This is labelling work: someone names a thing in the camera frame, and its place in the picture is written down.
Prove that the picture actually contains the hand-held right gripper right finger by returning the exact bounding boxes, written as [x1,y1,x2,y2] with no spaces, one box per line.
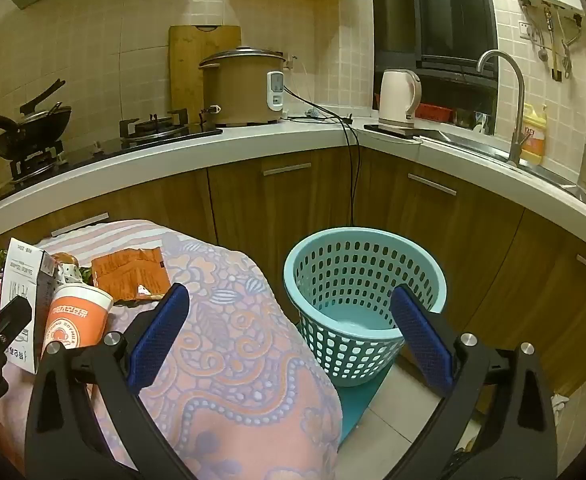
[388,284,558,480]

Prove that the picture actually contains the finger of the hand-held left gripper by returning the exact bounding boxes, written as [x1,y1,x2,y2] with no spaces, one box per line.
[0,296,32,411]

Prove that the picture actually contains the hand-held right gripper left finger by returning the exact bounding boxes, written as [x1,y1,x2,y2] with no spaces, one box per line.
[24,282,196,480]

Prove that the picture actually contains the white carton box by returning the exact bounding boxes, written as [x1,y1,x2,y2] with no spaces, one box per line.
[0,237,58,375]

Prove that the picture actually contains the orange and white paper cup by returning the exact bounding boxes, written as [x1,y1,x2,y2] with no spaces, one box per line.
[40,284,114,361]

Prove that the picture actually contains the white spotted wrapper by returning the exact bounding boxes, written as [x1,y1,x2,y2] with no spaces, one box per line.
[53,252,81,286]

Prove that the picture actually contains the orange snack packet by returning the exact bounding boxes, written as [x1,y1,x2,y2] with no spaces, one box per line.
[91,247,170,306]

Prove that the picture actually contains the light blue perforated plastic basket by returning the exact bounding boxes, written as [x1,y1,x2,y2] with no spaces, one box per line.
[283,226,448,387]

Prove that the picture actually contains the pink patterned blanket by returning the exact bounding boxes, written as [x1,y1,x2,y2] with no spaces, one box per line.
[0,219,344,480]

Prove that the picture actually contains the teal floor mat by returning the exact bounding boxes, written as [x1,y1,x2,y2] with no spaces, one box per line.
[340,360,398,446]

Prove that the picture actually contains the wooden base cabinets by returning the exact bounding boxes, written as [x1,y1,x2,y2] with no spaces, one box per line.
[0,145,586,411]

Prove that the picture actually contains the black gas stove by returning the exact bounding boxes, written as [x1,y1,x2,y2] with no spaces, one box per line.
[0,112,224,213]

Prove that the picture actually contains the black wok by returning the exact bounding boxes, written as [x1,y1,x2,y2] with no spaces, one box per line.
[0,79,72,161]

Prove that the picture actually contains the red plastic tray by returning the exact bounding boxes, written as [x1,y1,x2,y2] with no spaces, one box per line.
[415,102,454,123]

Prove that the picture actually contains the yellow detergent bottle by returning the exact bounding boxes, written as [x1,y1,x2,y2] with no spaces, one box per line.
[522,104,548,166]

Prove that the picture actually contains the cream electric kettle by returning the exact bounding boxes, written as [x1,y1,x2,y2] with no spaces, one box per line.
[377,69,422,128]

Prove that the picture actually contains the beige rice cooker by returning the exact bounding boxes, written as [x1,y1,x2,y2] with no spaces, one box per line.
[198,46,286,127]

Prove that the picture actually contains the steel kitchen faucet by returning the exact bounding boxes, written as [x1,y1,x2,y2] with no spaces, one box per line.
[477,50,534,167]

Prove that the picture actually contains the white power meter plug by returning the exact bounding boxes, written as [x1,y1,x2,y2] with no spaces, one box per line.
[266,71,286,111]

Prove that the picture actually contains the wooden cutting board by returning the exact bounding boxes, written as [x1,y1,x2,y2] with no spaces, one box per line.
[168,25,242,123]

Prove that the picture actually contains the dark kitchen window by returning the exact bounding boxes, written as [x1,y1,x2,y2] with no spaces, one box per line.
[370,0,498,136]

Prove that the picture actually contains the black power cable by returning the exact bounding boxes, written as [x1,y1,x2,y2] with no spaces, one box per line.
[206,166,220,245]
[284,85,362,227]

